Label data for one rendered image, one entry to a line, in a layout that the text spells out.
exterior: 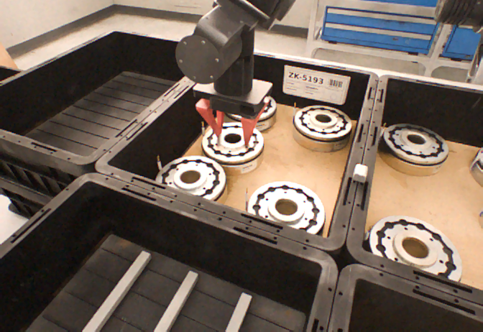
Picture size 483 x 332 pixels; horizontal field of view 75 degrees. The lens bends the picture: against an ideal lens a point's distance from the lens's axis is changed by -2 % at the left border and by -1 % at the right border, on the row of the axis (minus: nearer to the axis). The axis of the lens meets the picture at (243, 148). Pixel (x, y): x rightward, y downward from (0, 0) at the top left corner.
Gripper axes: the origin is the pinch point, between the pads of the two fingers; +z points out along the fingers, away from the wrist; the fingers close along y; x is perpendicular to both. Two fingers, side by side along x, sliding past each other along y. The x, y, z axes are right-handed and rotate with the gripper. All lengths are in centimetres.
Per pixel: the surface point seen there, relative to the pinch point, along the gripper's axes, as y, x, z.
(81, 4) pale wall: -279, 223, 71
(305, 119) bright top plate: 9.5, 10.4, 0.7
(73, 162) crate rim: -12.5, -19.5, -5.6
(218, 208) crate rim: 7.0, -19.0, -6.0
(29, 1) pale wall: -278, 166, 54
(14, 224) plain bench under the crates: -35.8, -21.0, 17.8
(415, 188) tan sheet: 29.2, 3.6, 3.5
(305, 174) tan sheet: 12.7, -0.1, 3.8
